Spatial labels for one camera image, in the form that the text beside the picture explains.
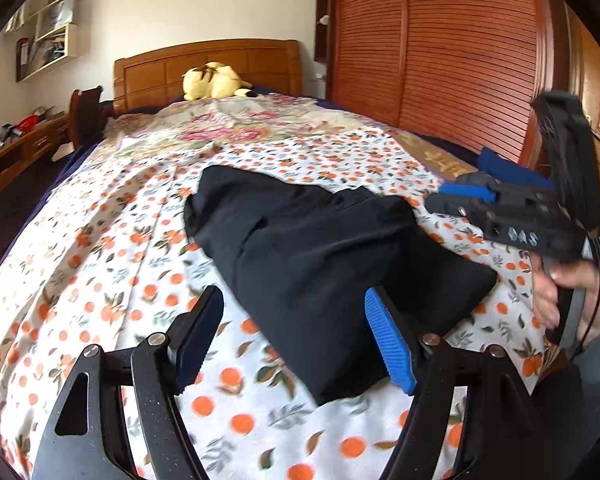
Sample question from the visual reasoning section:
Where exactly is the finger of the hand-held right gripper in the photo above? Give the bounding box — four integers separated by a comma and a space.
437, 173, 502, 202
424, 194, 492, 219

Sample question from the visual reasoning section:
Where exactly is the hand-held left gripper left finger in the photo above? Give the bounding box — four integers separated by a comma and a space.
30, 285, 226, 480

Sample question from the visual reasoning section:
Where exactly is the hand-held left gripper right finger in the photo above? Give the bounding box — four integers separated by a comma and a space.
364, 287, 571, 480

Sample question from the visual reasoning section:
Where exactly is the black garment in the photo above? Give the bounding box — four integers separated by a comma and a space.
184, 165, 498, 407

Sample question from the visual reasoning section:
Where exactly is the person's right hand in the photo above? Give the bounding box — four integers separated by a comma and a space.
530, 255, 600, 346

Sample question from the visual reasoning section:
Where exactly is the brown gold patterned cloth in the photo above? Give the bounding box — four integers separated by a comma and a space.
410, 140, 481, 181

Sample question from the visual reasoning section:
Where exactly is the blue cloth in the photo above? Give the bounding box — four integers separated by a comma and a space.
477, 146, 556, 191

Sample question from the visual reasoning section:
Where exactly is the white orange print bed sheet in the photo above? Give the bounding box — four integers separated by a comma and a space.
0, 110, 561, 480

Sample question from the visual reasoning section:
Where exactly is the wooden louvered wardrobe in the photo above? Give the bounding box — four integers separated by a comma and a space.
315, 0, 600, 241

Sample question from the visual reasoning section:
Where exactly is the dark grey cloth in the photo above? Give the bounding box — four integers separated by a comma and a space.
530, 355, 586, 411

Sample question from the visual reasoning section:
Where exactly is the pink floral blanket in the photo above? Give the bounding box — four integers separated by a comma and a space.
102, 92, 396, 161

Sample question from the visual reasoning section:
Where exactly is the dark wooden chair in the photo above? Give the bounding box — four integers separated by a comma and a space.
69, 86, 106, 146

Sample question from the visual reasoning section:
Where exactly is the yellow plush toy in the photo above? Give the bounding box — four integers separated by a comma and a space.
181, 61, 255, 102

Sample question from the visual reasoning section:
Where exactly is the wooden desk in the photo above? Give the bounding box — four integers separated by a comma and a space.
0, 115, 73, 221

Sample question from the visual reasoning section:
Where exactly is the wooden headboard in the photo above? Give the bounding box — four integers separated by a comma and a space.
112, 39, 301, 113

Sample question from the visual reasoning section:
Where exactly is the white wall shelf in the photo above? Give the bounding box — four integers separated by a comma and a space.
5, 0, 86, 83

